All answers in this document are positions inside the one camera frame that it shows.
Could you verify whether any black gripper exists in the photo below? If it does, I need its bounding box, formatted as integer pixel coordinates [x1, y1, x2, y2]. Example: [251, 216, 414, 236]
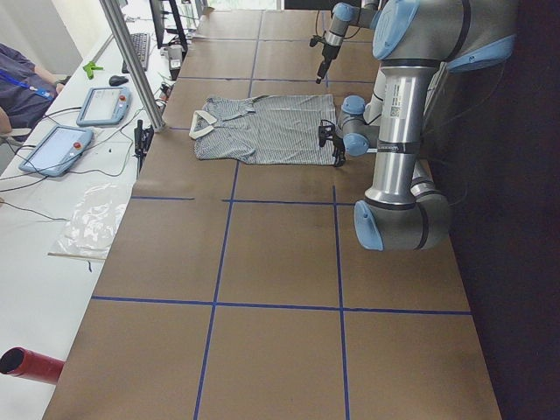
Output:
[318, 120, 346, 167]
[310, 35, 340, 84]

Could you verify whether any navy white striped polo shirt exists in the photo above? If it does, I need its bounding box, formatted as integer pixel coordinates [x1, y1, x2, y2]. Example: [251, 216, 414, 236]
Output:
[189, 94, 335, 165]

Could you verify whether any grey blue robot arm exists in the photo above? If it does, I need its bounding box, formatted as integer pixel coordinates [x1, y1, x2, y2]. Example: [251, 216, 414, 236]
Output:
[311, 1, 518, 251]
[309, 1, 387, 84]

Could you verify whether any black monitor stand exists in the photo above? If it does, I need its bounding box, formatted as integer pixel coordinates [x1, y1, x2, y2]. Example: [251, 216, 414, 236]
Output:
[148, 0, 190, 49]

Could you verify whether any black keyboard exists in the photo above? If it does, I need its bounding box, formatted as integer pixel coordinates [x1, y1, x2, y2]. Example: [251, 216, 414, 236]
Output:
[129, 32, 151, 71]

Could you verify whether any black computer mouse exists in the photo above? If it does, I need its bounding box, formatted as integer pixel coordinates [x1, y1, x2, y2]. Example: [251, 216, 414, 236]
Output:
[108, 75, 129, 87]

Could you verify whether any upper blue teach pendant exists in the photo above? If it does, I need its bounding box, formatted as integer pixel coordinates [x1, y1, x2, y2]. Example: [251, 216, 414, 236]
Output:
[76, 86, 131, 127]

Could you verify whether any blue teach pendant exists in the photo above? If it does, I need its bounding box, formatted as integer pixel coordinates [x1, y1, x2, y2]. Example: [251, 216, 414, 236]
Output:
[18, 125, 94, 177]
[76, 86, 131, 127]

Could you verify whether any green plastic tool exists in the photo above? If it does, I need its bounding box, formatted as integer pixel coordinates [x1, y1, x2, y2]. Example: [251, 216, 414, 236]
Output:
[82, 61, 103, 80]

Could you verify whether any clear plastic bag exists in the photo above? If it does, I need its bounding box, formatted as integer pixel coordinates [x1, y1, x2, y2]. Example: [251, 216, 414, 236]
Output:
[48, 183, 131, 261]

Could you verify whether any lower blue teach pendant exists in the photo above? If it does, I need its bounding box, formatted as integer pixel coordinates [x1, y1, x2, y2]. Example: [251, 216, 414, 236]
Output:
[18, 125, 94, 177]

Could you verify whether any seated person in blue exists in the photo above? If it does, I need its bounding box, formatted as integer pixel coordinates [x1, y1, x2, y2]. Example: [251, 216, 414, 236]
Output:
[1, 44, 69, 134]

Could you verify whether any red cardboard tube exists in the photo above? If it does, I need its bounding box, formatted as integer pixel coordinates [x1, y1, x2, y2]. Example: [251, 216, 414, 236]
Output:
[1, 347, 65, 385]

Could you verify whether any aluminium frame post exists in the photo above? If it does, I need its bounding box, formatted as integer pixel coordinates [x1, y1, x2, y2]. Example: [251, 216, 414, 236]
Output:
[100, 0, 165, 132]

